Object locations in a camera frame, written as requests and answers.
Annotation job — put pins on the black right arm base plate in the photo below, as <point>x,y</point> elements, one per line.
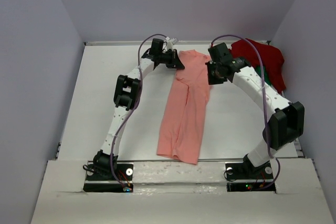
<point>239,180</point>

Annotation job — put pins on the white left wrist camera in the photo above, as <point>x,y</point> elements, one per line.
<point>170,43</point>

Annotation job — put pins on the red t shirt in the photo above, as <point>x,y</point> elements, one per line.
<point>272,61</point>

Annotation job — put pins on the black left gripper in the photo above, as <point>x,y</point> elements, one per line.
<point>175,62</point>

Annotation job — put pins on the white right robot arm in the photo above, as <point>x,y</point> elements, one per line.
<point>284,120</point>

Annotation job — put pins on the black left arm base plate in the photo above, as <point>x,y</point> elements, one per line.
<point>100,182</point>

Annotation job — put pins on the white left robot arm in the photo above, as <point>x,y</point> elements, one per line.
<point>127,95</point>

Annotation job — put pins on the green t shirt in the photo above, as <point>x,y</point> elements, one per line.
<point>266,76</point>

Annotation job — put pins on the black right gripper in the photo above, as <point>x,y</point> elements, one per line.
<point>211,80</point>

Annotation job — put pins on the pink t shirt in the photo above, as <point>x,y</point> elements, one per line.
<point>182,126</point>

